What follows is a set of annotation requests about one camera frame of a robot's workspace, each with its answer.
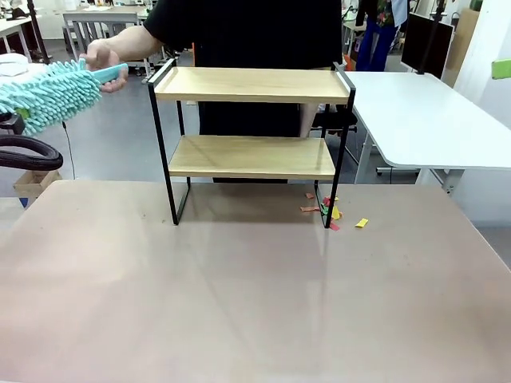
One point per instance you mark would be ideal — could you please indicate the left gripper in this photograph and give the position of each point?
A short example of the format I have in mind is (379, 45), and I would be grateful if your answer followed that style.
(12, 124)

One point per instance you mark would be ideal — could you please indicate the teal microfiber duster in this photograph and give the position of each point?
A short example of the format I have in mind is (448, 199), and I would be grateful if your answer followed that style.
(52, 95)

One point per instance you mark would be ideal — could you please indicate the white cloth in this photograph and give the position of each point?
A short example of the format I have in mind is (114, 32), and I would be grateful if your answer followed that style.
(12, 64)

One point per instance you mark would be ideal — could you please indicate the person in blue trousers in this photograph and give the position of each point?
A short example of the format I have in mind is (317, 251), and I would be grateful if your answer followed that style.
(375, 44)

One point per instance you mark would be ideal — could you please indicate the brown cardboard box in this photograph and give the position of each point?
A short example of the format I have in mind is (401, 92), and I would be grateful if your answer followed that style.
(36, 185)

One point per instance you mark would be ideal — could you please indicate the white desk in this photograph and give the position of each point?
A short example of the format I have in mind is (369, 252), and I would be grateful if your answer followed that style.
(419, 119)

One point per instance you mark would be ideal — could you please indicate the black pole stand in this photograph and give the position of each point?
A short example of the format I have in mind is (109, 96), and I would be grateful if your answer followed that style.
(433, 36)

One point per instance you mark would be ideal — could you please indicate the green paper scrap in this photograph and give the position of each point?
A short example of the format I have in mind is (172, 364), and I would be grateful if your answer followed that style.
(324, 208)

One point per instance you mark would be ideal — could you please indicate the person in black t-shirt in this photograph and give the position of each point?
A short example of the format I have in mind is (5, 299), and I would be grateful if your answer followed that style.
(247, 32)

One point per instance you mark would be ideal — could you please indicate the black computer monitor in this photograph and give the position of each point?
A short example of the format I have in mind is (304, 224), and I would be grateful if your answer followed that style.
(423, 44)

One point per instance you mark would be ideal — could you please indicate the black frame wooden shelf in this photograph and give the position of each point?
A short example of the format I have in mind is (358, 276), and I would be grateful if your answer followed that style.
(247, 89)

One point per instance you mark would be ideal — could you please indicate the red paper scrap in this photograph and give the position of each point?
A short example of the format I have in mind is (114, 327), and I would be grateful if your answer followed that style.
(334, 226)
(326, 200)

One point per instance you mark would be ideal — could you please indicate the brown cardboard board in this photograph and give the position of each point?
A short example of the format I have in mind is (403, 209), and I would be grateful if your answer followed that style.
(463, 40)

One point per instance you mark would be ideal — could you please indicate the white background table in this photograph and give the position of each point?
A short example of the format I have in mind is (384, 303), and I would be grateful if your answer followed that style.
(12, 26)

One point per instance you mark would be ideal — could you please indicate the black tripod pole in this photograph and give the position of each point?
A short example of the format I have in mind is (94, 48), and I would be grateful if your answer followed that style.
(38, 32)

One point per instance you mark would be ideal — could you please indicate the person's right hand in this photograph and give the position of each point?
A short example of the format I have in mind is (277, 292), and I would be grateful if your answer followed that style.
(101, 54)

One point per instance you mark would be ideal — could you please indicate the orange object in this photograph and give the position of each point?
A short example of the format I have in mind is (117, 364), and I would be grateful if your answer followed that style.
(349, 63)

